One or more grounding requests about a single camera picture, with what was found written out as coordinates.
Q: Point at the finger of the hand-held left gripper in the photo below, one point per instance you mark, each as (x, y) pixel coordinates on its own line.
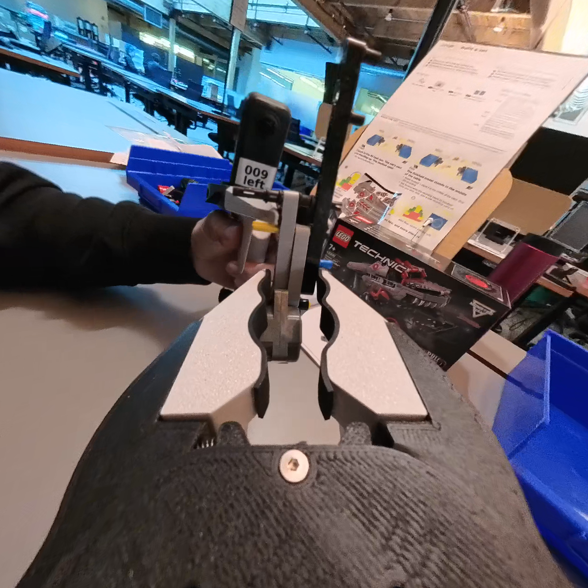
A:
(252, 206)

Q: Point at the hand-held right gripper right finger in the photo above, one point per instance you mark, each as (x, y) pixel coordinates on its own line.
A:
(372, 372)

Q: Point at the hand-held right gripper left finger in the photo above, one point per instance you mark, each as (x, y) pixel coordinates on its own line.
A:
(216, 367)

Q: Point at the white instruction booklet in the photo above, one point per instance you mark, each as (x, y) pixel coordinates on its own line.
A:
(314, 340)

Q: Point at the long black toy beam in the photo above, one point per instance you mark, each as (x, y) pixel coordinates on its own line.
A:
(337, 138)

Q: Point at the person's left forearm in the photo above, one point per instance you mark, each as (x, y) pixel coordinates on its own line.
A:
(92, 243)

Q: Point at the wood edged pale desk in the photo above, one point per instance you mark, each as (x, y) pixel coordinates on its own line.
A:
(55, 110)

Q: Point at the person's left hand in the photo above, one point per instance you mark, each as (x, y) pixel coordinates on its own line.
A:
(216, 248)

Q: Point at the tan cardboard panel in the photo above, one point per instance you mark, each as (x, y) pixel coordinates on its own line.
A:
(537, 206)
(320, 121)

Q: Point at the black monitor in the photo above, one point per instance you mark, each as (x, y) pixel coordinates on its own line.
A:
(331, 82)

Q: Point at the black toy set box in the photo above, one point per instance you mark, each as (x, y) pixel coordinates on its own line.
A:
(413, 294)

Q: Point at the blue plastic bin with tag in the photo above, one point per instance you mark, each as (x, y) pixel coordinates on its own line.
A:
(156, 170)

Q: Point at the dark red cylindrical bin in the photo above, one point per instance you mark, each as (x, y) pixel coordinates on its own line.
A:
(519, 271)

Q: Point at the clear acrylic stand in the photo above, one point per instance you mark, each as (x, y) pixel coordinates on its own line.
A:
(496, 236)

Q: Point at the printed instruction poster board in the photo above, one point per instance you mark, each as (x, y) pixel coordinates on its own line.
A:
(473, 216)

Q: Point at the black pole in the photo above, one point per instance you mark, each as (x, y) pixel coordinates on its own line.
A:
(432, 32)

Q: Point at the printed instruction sheet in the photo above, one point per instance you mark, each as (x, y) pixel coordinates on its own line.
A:
(459, 115)

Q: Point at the wooden side table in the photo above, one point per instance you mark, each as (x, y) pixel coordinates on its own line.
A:
(556, 282)

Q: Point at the black screen on stand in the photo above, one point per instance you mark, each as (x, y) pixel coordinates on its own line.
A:
(551, 160)

